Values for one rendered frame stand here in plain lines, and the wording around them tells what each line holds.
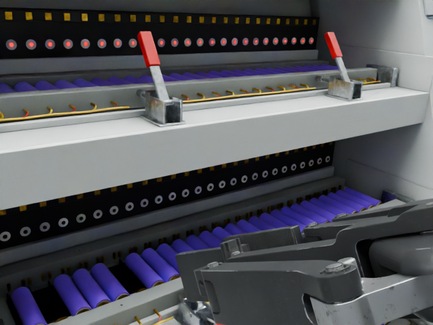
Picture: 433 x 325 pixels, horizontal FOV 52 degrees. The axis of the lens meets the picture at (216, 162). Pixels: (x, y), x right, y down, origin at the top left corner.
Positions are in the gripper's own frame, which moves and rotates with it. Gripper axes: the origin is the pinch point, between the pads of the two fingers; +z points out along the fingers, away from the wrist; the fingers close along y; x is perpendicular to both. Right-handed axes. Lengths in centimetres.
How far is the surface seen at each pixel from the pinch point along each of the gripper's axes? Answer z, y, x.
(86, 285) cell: 24.8, 2.1, 0.6
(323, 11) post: 25, -48, -31
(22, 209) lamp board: 28.0, 5.8, -8.8
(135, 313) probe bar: 19.5, -0.3, 4.1
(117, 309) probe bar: 19.5, 1.3, 3.1
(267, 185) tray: 29.6, -29.5, -4.4
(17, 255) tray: 30.3, 6.9, -4.3
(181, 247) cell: 25.7, -10.1, 0.1
